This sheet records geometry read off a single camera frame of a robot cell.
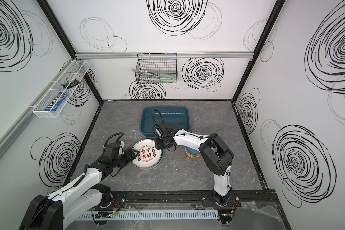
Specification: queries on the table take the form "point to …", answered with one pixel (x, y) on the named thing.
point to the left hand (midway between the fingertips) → (138, 154)
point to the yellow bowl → (192, 156)
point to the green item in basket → (166, 77)
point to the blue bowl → (191, 151)
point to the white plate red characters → (149, 156)
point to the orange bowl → (193, 155)
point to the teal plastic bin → (177, 117)
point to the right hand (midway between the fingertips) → (155, 146)
